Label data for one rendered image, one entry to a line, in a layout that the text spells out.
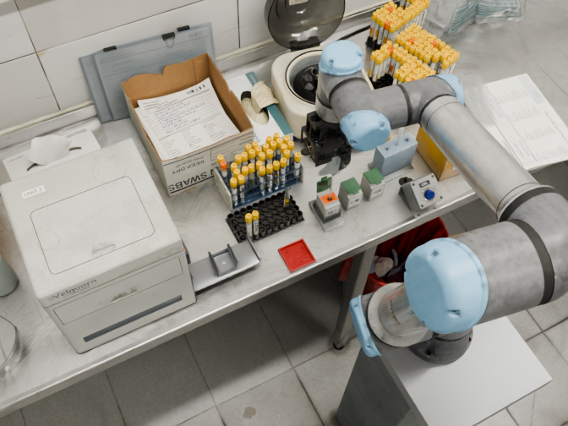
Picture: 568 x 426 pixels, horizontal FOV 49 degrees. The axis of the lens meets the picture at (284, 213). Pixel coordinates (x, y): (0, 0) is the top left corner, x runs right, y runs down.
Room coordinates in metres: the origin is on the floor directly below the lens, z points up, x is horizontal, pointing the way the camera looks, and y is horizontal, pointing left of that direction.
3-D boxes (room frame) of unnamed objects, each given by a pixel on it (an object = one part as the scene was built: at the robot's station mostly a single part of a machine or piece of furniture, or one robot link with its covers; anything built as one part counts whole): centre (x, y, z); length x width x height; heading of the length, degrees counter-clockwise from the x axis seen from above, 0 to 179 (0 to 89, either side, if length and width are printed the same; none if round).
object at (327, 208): (0.83, -0.11, 0.92); 0.05 x 0.04 x 0.06; 28
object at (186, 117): (1.04, 0.25, 0.95); 0.29 x 0.25 x 0.15; 30
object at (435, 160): (1.03, -0.43, 0.93); 0.13 x 0.13 x 0.10; 26
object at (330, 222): (0.83, -0.11, 0.89); 0.09 x 0.05 x 0.04; 28
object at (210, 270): (0.65, 0.15, 0.92); 0.21 x 0.07 x 0.05; 120
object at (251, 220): (0.80, 0.05, 0.93); 0.17 x 0.09 x 0.11; 120
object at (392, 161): (0.98, -0.27, 0.92); 0.10 x 0.07 x 0.10; 121
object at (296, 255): (0.71, -0.04, 0.88); 0.07 x 0.07 x 0.01; 30
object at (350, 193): (0.87, -0.16, 0.91); 0.05 x 0.04 x 0.07; 30
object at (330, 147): (0.81, -0.08, 1.22); 0.09 x 0.08 x 0.12; 118
